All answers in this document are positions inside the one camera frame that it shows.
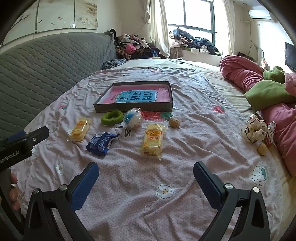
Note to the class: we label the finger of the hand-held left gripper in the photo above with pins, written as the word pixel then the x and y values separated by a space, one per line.
pixel 37 136
pixel 16 136

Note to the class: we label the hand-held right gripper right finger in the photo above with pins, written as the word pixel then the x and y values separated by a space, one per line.
pixel 205 183

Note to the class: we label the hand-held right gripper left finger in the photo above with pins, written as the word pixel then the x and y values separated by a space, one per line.
pixel 84 183

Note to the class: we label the blue snack packet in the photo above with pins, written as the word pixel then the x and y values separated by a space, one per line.
pixel 100 144

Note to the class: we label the small yellow cake packet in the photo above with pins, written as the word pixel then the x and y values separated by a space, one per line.
pixel 79 129

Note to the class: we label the large yellow cake packet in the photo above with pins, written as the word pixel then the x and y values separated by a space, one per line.
pixel 152 141

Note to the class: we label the white blue ball snack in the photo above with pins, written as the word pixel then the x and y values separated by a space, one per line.
pixel 133 118

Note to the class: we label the shallow dark cardboard box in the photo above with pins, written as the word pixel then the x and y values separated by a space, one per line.
pixel 129 108

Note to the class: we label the person's left hand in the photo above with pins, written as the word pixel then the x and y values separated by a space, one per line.
pixel 14 192

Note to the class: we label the strawberry printed bed sheet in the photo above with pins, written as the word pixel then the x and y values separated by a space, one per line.
pixel 138 185

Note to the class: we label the grey quilted headboard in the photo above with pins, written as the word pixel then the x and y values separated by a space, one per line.
pixel 46 69

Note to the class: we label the cream scrunchie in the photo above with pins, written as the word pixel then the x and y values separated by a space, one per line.
pixel 254 132

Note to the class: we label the dark blue knitted cloth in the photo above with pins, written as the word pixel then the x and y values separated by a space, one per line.
pixel 113 63

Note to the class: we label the green blanket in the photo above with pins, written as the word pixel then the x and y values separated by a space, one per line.
pixel 268 92

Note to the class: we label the pink quilt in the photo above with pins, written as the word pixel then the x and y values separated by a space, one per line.
pixel 240 71

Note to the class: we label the dark bag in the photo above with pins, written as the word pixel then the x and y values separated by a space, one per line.
pixel 245 56

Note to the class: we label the pile of mixed clothes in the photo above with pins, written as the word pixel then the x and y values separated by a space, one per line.
pixel 136 48

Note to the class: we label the white appliance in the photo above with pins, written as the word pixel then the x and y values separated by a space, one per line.
pixel 261 56

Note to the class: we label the pile of dark blue clothes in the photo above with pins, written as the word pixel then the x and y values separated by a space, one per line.
pixel 198 42

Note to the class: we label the black television screen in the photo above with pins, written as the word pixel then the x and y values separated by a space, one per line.
pixel 290 56

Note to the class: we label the cream curtain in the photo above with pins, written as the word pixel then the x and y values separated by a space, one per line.
pixel 227 23
pixel 159 23

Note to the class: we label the dark framed window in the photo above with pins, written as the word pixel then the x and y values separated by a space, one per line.
pixel 196 14

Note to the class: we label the white air conditioner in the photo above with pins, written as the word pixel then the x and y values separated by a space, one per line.
pixel 260 14

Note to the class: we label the flower wall painting panels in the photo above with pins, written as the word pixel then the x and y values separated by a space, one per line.
pixel 57 14

